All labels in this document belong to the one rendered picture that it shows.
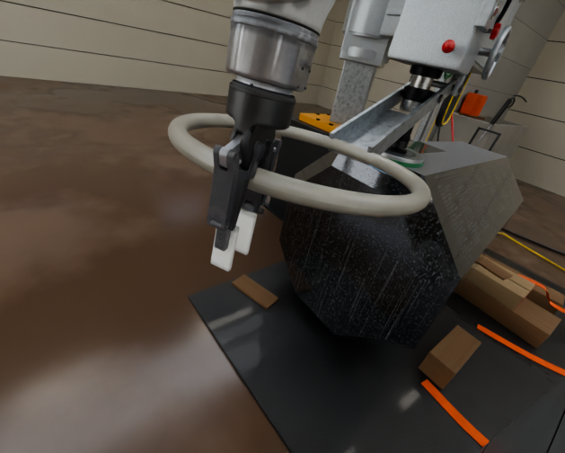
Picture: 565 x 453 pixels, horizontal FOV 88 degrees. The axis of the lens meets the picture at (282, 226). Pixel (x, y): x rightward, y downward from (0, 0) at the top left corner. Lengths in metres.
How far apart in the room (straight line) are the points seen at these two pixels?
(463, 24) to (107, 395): 1.59
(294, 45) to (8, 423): 1.32
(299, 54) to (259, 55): 0.04
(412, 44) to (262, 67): 0.81
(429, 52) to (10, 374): 1.73
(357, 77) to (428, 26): 1.05
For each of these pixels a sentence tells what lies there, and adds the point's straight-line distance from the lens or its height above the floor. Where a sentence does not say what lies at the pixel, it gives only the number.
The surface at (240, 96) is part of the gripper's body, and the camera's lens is 0.33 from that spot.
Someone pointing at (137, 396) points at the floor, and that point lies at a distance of 1.30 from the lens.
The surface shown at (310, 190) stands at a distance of 0.35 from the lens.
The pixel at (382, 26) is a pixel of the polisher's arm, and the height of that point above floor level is 1.34.
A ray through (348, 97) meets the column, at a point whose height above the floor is 0.95.
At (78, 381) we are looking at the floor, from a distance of 1.38.
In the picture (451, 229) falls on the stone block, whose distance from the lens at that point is 1.13.
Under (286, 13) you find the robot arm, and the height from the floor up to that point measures 1.15.
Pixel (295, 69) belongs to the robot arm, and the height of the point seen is 1.11.
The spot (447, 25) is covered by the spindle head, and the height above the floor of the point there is 1.27.
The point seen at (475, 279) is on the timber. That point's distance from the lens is 2.15.
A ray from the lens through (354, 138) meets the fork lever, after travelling 0.87.
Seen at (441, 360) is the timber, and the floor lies 0.14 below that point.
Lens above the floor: 1.13
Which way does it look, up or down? 31 degrees down
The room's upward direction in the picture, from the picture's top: 12 degrees clockwise
